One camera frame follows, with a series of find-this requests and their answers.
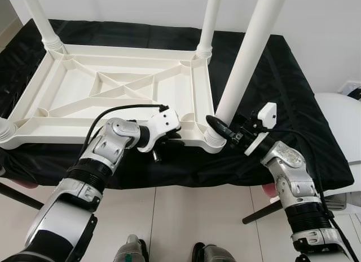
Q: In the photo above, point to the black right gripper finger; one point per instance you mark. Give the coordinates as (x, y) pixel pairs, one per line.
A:
(219, 128)

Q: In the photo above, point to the white plastic table leg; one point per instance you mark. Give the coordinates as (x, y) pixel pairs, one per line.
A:
(40, 20)
(248, 53)
(4, 131)
(208, 20)

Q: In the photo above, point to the white plastic table top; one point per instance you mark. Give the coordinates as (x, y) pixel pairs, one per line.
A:
(34, 112)

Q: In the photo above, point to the pink cloth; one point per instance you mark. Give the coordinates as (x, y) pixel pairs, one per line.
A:
(269, 190)

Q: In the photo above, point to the black metal table leg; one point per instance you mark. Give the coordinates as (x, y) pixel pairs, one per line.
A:
(20, 196)
(262, 212)

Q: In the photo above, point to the white dome litter box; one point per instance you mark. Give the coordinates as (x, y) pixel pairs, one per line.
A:
(344, 132)

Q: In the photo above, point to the black power plug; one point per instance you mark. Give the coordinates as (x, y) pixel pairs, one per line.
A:
(355, 93)

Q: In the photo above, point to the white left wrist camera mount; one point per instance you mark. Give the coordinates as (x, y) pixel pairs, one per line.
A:
(166, 122)

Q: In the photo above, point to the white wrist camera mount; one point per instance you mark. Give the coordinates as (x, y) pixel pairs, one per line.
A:
(266, 115)
(166, 122)

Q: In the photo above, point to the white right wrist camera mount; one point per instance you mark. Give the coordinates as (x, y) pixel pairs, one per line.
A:
(266, 115)

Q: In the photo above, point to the white wall socket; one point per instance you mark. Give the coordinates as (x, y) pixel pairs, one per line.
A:
(350, 85)

